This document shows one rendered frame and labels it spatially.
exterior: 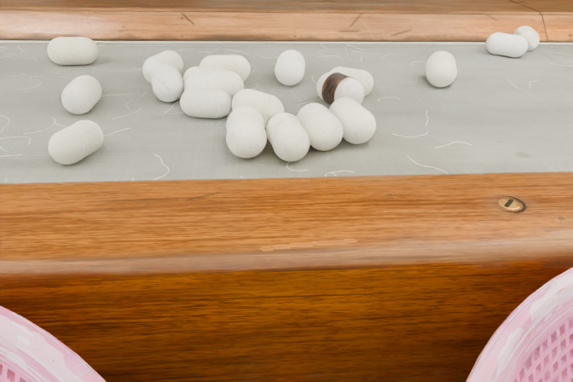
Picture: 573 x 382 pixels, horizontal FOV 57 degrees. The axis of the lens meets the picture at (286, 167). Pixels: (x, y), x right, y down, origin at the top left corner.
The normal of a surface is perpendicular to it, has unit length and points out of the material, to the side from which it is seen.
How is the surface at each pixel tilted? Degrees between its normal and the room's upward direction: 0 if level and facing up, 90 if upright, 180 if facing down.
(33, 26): 45
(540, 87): 0
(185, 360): 90
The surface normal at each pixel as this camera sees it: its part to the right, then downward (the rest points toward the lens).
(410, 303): 0.09, 0.47
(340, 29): 0.08, -0.30
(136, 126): 0.03, -0.88
